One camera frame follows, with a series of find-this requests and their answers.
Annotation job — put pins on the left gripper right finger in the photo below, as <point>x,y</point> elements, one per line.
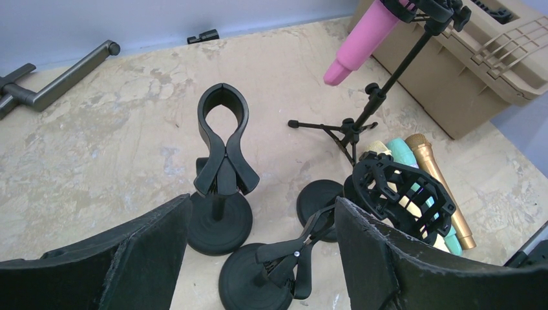
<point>385,268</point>

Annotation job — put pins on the shock mount round-base stand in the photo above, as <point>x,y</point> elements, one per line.
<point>409,198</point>

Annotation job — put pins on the clip round-base stand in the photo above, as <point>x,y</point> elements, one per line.
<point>222,217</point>
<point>271,276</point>

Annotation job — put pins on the yellow microphone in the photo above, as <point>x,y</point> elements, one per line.
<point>380,148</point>

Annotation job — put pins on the tan hard case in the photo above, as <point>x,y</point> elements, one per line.
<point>499,59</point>

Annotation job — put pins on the teal microphone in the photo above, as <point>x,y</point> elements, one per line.
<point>402,153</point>

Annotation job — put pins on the gold microphone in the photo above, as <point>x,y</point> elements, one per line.
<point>424,154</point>

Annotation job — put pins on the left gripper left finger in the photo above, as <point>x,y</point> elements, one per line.
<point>134,265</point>

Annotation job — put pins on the small black clip at wall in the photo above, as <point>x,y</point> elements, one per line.
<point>203,37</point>

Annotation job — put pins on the black tripod shock-mount stand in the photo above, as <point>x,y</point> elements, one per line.
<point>436,15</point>

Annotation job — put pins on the pink microphone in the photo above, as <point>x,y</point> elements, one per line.
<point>370,31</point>

